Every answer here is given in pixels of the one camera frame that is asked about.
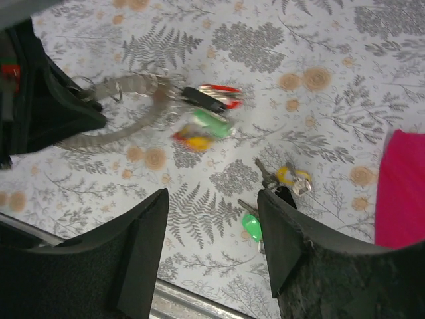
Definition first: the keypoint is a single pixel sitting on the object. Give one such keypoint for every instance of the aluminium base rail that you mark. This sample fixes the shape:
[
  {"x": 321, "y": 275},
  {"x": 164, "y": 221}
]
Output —
[{"x": 99, "y": 266}]

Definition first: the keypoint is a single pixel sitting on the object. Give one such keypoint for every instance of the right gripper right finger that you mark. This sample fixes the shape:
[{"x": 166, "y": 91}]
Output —
[{"x": 318, "y": 272}]

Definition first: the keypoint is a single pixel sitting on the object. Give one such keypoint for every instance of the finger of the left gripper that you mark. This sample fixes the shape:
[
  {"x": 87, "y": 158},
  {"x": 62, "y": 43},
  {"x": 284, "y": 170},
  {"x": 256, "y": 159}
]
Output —
[{"x": 40, "y": 104}]

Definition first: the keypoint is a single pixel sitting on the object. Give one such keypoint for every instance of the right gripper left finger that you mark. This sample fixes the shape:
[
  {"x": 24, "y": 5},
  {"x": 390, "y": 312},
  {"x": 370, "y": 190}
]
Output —
[{"x": 99, "y": 259}]

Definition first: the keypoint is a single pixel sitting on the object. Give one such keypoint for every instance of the key with green tag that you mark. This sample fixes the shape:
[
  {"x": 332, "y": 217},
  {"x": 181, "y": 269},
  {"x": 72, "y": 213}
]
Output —
[{"x": 251, "y": 223}]

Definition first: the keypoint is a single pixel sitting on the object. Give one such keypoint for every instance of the magenta cloth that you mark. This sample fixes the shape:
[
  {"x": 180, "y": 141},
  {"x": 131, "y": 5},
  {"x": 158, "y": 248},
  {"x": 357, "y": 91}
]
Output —
[{"x": 399, "y": 213}]

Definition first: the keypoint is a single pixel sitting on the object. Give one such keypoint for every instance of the large metal keyring with keys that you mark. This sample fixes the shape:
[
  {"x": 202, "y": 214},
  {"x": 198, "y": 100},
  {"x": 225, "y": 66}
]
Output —
[{"x": 163, "y": 92}]

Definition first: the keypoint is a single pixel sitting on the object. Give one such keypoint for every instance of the key with yellow tag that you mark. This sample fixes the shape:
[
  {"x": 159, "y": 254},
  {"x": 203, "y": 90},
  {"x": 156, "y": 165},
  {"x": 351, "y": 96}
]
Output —
[{"x": 299, "y": 182}]

